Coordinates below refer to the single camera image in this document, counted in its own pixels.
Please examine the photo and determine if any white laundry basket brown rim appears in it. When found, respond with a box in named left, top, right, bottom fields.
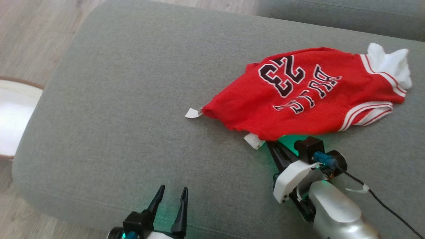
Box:
left=0, top=76, right=45, bottom=160

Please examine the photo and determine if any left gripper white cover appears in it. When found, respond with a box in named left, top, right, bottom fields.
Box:
left=108, top=185, right=189, bottom=239

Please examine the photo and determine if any red Bulls basketball jersey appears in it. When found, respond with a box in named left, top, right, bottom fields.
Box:
left=185, top=42, right=413, bottom=150

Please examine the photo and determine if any small grey sofa cushion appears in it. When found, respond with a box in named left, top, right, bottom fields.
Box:
left=257, top=0, right=425, bottom=42

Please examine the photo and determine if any large grey sofa seat cushion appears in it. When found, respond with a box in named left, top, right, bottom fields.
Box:
left=12, top=0, right=425, bottom=239

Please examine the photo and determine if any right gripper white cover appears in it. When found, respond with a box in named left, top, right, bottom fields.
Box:
left=266, top=139, right=348, bottom=223

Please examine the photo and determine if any white cable tie tag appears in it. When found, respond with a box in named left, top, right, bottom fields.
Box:
left=345, top=184, right=370, bottom=194

